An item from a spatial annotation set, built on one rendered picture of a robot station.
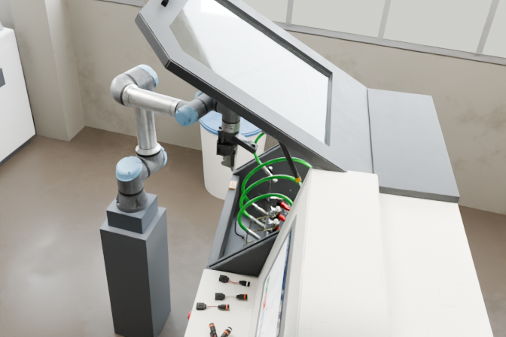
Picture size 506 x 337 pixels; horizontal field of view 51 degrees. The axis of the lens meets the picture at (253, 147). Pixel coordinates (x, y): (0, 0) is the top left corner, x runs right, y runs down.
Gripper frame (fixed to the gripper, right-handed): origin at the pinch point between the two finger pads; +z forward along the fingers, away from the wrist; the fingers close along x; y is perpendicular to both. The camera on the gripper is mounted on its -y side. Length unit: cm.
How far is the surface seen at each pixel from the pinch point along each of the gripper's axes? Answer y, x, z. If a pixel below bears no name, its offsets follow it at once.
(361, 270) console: -46, 78, -32
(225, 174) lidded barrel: 23, -121, 99
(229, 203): 3.0, -10.0, 28.2
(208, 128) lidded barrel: 36, -123, 62
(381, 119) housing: -57, -10, -27
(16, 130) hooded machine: 194, -145, 101
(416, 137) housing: -70, 0, -27
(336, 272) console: -40, 80, -32
